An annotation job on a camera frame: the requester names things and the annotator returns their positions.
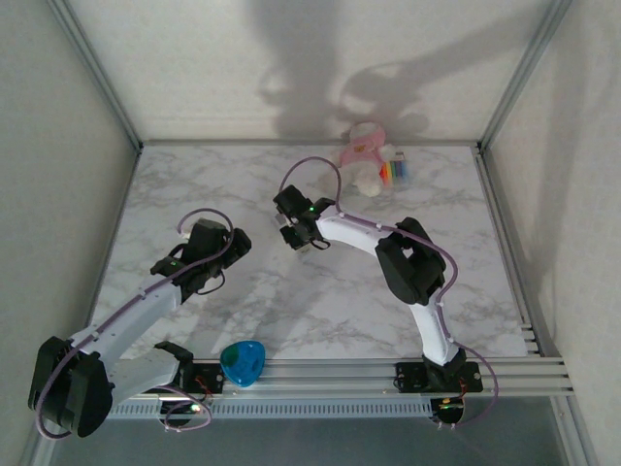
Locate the white remote control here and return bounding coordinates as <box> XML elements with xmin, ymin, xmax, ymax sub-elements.
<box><xmin>274</xmin><ymin>212</ymin><xmax>312</xmax><ymax>257</ymax></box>

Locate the white plush toy pink shirt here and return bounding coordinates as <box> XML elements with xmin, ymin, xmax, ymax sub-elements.
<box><xmin>338</xmin><ymin>121</ymin><xmax>405</xmax><ymax>198</ymax></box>

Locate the blue green triangular plastic toy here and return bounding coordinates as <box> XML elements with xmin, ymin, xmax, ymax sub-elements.
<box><xmin>219</xmin><ymin>340</ymin><xmax>267</xmax><ymax>388</ymax></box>

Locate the rainbow marker pack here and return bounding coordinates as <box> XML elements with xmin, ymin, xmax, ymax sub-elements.
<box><xmin>380</xmin><ymin>157</ymin><xmax>411</xmax><ymax>188</ymax></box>

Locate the round dark controller housing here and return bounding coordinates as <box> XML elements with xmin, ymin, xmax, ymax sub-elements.
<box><xmin>429</xmin><ymin>395</ymin><xmax>467</xmax><ymax>427</ymax></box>
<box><xmin>158</xmin><ymin>398</ymin><xmax>208</xmax><ymax>423</ymax></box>

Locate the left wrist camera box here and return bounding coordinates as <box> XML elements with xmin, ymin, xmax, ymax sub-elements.
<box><xmin>185</xmin><ymin>218</ymin><xmax>229</xmax><ymax>259</ymax></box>

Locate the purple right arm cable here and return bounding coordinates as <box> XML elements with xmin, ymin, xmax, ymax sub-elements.
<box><xmin>278</xmin><ymin>157</ymin><xmax>501</xmax><ymax>431</ymax></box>

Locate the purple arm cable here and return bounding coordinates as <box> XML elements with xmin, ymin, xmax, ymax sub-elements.
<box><xmin>278</xmin><ymin>157</ymin><xmax>501</xmax><ymax>431</ymax></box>
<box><xmin>36</xmin><ymin>207</ymin><xmax>237</xmax><ymax>441</ymax></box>

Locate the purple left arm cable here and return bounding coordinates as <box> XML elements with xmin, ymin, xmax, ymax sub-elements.
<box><xmin>36</xmin><ymin>207</ymin><xmax>237</xmax><ymax>441</ymax></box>

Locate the aluminium table edge rail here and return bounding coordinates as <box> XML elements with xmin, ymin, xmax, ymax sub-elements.
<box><xmin>138</xmin><ymin>139</ymin><xmax>482</xmax><ymax>148</ymax></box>

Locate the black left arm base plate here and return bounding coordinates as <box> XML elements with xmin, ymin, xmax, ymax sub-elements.
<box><xmin>137</xmin><ymin>361</ymin><xmax>227</xmax><ymax>395</ymax></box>

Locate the aluminium mounting rail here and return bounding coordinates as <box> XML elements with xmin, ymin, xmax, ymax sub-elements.
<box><xmin>46</xmin><ymin>356</ymin><xmax>574</xmax><ymax>400</ymax></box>

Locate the grey slotted cable duct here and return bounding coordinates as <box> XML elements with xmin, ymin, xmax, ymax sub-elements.
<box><xmin>53</xmin><ymin>397</ymin><xmax>434</xmax><ymax>421</ymax></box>

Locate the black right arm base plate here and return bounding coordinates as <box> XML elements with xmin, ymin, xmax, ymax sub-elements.
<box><xmin>395</xmin><ymin>361</ymin><xmax>485</xmax><ymax>394</ymax></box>

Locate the aluminium side rail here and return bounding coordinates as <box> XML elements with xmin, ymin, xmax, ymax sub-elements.
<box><xmin>473</xmin><ymin>145</ymin><xmax>543</xmax><ymax>358</ymax></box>

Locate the aluminium frame post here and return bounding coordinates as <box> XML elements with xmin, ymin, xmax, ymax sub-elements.
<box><xmin>46</xmin><ymin>0</ymin><xmax>145</xmax><ymax>151</ymax></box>
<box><xmin>477</xmin><ymin>0</ymin><xmax>573</xmax><ymax>150</ymax></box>

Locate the aluminium frame leg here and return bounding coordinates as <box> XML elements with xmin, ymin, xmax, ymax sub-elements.
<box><xmin>18</xmin><ymin>395</ymin><xmax>64</xmax><ymax>466</ymax></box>
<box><xmin>552</xmin><ymin>395</ymin><xmax>599</xmax><ymax>466</ymax></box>

